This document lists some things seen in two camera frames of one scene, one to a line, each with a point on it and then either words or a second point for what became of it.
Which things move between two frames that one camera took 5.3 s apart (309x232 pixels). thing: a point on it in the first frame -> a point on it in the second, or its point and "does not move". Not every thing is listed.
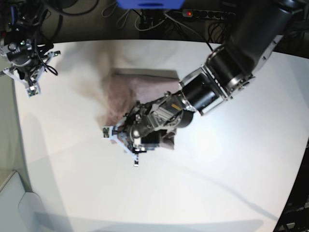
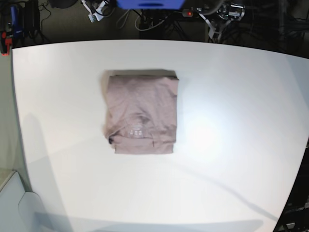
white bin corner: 20,210 does not move
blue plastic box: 151,4 does not move
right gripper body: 143,128 -> 231,11
